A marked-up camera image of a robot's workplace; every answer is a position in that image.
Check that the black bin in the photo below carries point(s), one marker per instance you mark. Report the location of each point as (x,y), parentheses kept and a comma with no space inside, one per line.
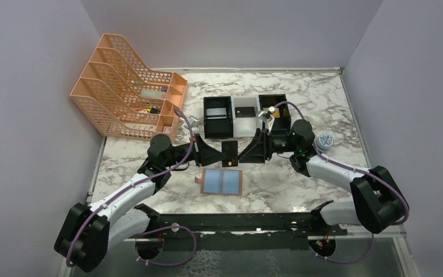
(282,122)
(218,128)

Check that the dark blue VIP card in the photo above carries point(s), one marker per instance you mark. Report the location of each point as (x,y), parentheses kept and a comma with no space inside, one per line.
(230,151)

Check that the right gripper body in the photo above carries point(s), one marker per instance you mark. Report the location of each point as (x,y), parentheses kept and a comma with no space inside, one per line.
(276,143)

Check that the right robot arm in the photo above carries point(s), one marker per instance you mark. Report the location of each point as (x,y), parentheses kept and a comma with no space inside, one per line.
(376,201)

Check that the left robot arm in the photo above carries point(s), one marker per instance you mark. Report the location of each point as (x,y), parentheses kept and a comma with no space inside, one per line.
(122,195)

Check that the tan leather card holder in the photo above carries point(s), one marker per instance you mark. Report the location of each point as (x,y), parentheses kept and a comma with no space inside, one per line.
(220,182)

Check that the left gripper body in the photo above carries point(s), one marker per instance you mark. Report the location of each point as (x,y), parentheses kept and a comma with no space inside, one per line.
(194,154)

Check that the right black bin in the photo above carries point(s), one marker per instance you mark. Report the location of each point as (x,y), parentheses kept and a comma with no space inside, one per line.
(282,122)

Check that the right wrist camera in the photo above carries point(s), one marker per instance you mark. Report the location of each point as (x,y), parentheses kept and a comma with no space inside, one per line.
(267,117)

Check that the silver card in bin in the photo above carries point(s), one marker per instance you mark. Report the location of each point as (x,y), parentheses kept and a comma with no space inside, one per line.
(216,113)

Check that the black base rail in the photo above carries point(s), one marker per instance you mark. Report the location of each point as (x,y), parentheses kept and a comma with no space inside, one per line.
(183,232)

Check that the orange plastic file organizer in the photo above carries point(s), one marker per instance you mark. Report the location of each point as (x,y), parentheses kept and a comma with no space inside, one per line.
(123,97)

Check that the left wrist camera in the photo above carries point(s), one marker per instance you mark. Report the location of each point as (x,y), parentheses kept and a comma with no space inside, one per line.
(192,121)

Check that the gold card in bin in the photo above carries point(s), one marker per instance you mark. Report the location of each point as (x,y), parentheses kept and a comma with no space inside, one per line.
(276,113)

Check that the left black bin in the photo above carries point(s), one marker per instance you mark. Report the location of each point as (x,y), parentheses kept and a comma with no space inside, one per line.
(218,128)

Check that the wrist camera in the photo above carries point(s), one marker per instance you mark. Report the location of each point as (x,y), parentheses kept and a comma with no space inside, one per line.
(192,121)
(267,117)

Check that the small blue white jar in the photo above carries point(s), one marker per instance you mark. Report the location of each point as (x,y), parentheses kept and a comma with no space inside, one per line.
(325,142)

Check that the white middle bin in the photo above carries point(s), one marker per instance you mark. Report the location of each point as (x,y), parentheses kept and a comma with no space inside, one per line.
(245,127)

